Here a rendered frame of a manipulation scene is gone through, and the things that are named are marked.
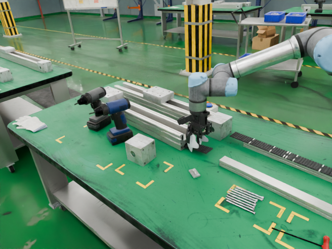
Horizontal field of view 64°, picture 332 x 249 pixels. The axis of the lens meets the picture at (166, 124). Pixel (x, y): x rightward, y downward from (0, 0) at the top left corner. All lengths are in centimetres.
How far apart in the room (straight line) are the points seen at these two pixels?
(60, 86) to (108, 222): 150
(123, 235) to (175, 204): 72
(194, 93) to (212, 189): 38
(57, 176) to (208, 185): 124
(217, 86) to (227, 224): 50
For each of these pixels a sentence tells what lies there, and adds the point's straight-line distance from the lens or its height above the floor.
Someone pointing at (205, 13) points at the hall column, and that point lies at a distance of 444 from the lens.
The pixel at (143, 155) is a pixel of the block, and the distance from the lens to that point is 115.
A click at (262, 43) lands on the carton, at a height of 14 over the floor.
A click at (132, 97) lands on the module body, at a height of 83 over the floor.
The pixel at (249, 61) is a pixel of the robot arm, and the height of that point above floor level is 117.
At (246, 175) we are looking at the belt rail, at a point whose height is 80.
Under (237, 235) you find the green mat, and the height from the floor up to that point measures 78.
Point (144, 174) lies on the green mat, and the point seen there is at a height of 78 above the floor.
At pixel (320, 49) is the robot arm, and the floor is 126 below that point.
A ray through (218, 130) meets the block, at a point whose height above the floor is 84.
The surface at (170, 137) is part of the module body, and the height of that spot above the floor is 83.
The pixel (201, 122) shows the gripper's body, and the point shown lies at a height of 96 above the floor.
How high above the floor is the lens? 150
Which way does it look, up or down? 29 degrees down
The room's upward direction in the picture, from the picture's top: 4 degrees counter-clockwise
